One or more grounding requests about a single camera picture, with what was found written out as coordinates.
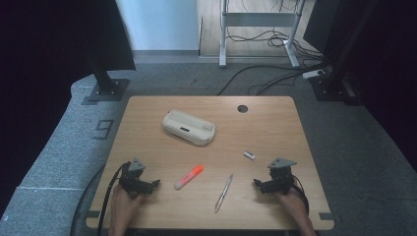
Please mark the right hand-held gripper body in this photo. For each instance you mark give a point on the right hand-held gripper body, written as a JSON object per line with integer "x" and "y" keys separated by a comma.
{"x": 282, "y": 178}

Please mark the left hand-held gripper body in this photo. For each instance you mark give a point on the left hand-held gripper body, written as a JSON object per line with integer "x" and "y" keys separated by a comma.
{"x": 131, "y": 180}

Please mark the small white eraser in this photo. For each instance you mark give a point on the small white eraser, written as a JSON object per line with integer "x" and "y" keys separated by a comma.
{"x": 249, "y": 155}

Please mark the orange highlighter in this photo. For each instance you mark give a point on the orange highlighter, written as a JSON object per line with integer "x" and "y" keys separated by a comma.
{"x": 188, "y": 177}

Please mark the silver pen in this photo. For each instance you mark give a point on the silver pen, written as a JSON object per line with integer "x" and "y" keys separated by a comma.
{"x": 224, "y": 193}

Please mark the beige pencil case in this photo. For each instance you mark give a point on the beige pencil case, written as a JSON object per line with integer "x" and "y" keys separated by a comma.
{"x": 189, "y": 127}

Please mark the person's left hand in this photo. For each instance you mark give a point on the person's left hand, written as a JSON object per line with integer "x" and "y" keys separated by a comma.
{"x": 123, "y": 206}

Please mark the person's right hand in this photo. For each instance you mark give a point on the person's right hand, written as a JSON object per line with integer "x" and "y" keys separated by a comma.
{"x": 293, "y": 205}

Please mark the white power strip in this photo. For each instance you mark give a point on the white power strip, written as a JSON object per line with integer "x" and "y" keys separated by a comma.
{"x": 313, "y": 74}

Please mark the dark curtain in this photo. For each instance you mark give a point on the dark curtain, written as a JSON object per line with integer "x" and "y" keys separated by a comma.
{"x": 387, "y": 65}
{"x": 49, "y": 49}

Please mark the black stand with base plate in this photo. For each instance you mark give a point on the black stand with base plate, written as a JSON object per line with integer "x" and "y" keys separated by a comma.
{"x": 106, "y": 85}
{"x": 334, "y": 82}

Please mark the white metal desk frame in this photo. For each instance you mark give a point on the white metal desk frame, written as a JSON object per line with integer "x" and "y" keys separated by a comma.
{"x": 259, "y": 19}

